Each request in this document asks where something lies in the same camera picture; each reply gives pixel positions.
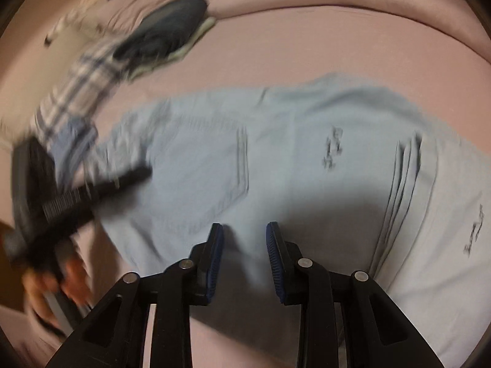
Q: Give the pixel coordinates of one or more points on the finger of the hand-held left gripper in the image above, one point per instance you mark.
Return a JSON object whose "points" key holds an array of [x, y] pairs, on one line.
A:
{"points": [[103, 188]]}

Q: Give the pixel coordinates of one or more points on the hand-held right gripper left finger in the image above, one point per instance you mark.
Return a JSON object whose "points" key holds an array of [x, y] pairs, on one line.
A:
{"points": [[214, 260]]}

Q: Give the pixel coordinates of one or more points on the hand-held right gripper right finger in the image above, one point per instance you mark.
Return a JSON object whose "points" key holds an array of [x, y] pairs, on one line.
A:
{"points": [[274, 260]]}

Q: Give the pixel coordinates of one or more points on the light blue strawberry pants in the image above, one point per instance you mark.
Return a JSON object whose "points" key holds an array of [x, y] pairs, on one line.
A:
{"points": [[307, 168]]}

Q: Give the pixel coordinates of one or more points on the folded blue denim pants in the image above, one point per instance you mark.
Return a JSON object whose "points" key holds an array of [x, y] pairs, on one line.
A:
{"points": [[73, 145]]}

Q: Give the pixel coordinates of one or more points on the person's left hand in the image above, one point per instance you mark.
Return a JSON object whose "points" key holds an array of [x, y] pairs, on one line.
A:
{"points": [[46, 291]]}

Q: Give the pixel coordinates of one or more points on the large plaid pillow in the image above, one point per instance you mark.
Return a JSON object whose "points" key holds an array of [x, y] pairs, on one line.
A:
{"points": [[80, 80]]}

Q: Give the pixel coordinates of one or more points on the folded dark blue jeans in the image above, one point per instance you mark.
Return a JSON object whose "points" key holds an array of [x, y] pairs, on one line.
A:
{"points": [[165, 30]]}

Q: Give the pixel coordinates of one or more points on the folded pale green cloth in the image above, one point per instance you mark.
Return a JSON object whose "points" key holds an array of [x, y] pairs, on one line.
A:
{"points": [[191, 42]]}

